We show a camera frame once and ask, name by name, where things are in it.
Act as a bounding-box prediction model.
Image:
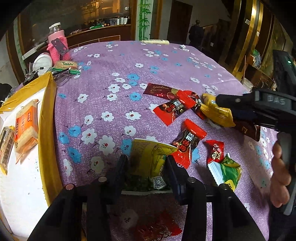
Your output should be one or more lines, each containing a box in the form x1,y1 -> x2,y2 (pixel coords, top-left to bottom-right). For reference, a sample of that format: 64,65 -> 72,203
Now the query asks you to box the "yellow green pea snack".
121,138 -> 178,196

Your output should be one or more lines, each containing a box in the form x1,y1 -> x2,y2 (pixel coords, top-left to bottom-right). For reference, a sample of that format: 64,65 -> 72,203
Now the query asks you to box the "green pea snack packet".
207,155 -> 242,191

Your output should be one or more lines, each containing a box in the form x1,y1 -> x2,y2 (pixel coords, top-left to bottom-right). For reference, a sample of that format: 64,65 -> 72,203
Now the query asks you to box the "yellow sandwich cracker pack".
200,93 -> 235,128

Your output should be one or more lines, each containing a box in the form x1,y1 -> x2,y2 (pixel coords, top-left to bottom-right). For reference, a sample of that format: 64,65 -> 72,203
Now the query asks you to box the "orange soda cracker pack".
15,99 -> 39,163

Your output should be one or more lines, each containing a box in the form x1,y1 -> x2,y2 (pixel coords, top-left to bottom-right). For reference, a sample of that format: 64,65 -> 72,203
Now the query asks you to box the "brown label cracker pack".
0,126 -> 15,175

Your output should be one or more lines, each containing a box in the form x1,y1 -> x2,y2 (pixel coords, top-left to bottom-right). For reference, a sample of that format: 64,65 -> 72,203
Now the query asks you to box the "dark red date snack pack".
234,120 -> 261,142

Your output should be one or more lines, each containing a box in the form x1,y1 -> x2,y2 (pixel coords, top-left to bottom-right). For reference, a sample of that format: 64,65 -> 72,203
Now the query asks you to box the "small red candy packet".
204,140 -> 224,164

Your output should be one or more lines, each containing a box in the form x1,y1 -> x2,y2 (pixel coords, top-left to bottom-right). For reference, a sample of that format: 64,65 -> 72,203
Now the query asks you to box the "person right hand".
270,141 -> 292,208

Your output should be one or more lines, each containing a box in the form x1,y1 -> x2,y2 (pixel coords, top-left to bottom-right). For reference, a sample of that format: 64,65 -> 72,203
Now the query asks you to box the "red black candy lower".
171,118 -> 207,169

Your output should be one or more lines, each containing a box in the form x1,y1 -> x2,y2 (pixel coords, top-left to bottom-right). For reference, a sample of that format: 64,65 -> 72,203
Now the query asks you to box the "purple floral tablecloth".
54,41 -> 276,239

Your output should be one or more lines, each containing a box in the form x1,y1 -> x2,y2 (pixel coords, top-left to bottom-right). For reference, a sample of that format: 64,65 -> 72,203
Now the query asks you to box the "red black candy packet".
154,97 -> 191,126

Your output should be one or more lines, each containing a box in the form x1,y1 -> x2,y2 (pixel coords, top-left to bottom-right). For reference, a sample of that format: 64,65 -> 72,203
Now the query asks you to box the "dark maroon chocolate packet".
144,83 -> 179,100

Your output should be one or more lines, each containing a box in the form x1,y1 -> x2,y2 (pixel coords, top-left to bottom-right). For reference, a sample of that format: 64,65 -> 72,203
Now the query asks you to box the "green biscuit packet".
53,60 -> 80,75

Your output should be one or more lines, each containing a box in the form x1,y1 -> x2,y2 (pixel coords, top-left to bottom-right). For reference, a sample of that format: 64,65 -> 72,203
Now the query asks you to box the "white round container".
32,53 -> 53,76

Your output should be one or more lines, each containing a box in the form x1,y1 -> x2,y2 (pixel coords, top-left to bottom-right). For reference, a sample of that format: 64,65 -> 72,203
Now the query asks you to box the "cream tube on table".
141,39 -> 170,45

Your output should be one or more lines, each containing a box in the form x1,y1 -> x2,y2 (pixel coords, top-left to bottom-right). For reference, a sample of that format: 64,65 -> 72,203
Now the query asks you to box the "pink sleeved glass bottle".
47,22 -> 70,65

